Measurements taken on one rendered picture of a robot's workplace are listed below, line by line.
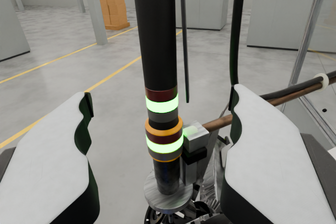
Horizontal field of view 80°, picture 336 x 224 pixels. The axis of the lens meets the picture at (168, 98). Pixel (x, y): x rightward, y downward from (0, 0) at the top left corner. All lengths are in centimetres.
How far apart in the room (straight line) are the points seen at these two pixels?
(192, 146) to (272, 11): 547
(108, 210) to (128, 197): 19
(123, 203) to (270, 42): 497
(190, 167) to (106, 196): 189
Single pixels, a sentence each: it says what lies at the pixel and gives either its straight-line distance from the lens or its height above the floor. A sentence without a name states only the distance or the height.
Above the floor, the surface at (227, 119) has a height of 155.
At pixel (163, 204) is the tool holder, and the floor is 146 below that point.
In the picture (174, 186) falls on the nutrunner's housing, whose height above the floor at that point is 148.
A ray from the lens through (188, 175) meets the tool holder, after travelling 29.
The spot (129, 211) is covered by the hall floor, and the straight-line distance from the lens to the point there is 202.
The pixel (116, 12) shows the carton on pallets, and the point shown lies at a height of 62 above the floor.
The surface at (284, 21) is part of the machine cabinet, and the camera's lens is 571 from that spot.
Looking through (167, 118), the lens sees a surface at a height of 159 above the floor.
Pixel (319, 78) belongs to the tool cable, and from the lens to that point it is 43.
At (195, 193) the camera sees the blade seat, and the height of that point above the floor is 120.
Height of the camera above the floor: 172
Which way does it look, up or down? 31 degrees down
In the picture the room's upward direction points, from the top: 3 degrees counter-clockwise
